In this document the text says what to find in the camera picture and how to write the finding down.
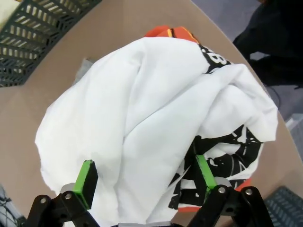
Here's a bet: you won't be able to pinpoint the person in black T-shirt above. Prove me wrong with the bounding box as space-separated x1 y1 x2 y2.
232 0 303 122

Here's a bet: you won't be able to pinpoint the grey pants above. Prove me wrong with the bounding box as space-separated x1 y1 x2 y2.
75 57 96 84

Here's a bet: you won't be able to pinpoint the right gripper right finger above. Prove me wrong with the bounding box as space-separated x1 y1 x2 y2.
187 141 273 227

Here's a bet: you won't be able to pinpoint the white black-print T-shirt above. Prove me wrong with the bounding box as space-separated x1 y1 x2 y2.
35 36 279 225

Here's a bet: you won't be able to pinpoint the orange T-shirt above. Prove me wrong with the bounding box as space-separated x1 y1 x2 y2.
143 25 252 213

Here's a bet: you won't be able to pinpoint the grey plastic lattice basket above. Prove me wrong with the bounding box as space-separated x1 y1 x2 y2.
263 185 303 227
0 0 104 88

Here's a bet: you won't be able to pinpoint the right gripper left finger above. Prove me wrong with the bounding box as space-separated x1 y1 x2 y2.
27 160 100 227

